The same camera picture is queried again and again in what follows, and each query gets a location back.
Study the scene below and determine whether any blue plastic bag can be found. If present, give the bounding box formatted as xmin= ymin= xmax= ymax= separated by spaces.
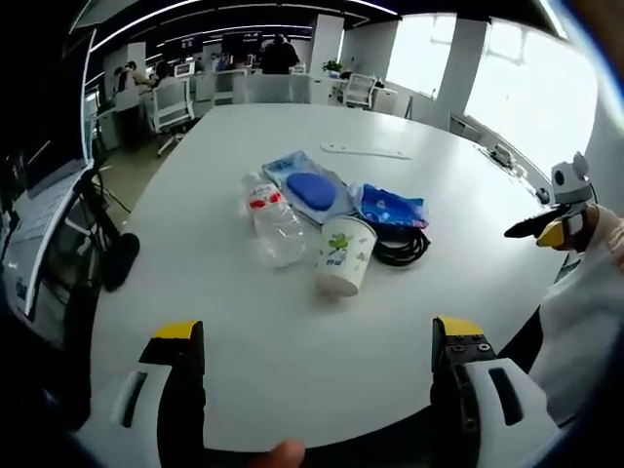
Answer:
xmin=348 ymin=181 xmax=431 ymax=231

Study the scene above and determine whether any person's left hand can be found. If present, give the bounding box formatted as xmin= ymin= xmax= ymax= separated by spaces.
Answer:
xmin=253 ymin=438 xmax=307 ymax=468

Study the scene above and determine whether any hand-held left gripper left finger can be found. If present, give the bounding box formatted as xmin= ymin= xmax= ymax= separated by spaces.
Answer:
xmin=77 ymin=320 xmax=207 ymax=468

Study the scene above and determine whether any clear plastic water bottle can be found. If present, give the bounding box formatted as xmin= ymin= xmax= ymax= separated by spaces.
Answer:
xmin=242 ymin=171 xmax=309 ymax=271

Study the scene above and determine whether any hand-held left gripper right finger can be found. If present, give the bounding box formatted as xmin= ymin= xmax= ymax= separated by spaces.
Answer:
xmin=430 ymin=315 xmax=563 ymax=468

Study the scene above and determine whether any person's right hand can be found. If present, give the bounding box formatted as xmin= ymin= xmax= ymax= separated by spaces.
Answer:
xmin=567 ymin=203 xmax=624 ymax=268

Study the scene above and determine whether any white tabletop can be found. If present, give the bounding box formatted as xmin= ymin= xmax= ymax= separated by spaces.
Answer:
xmin=90 ymin=101 xmax=582 ymax=452

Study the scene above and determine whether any white mesh office chair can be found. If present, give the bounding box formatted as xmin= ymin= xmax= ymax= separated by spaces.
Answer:
xmin=342 ymin=72 xmax=380 ymax=110
xmin=149 ymin=76 xmax=197 ymax=157

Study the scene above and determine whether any black cable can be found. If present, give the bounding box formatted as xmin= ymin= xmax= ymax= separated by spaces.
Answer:
xmin=372 ymin=225 xmax=433 ymax=267

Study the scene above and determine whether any white framed chair back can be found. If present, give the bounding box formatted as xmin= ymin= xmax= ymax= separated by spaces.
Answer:
xmin=0 ymin=168 xmax=106 ymax=324

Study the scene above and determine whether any white table socket box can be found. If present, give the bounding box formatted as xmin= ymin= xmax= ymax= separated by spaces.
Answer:
xmin=479 ymin=142 xmax=527 ymax=177

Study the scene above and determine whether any white flat table strip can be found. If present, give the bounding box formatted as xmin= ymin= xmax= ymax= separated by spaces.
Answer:
xmin=319 ymin=140 xmax=413 ymax=162

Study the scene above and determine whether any clear blue plastic packet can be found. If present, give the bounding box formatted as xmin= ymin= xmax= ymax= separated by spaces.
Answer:
xmin=261 ymin=149 xmax=358 ymax=228

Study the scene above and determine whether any black cylindrical object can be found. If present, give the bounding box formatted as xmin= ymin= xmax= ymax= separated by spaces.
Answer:
xmin=102 ymin=233 xmax=141 ymax=294

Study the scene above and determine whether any blue oval sponge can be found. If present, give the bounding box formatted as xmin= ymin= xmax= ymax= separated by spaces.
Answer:
xmin=286 ymin=172 xmax=338 ymax=214

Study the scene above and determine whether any white printed paper cup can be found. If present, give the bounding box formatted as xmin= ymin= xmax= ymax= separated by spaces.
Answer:
xmin=314 ymin=215 xmax=378 ymax=299

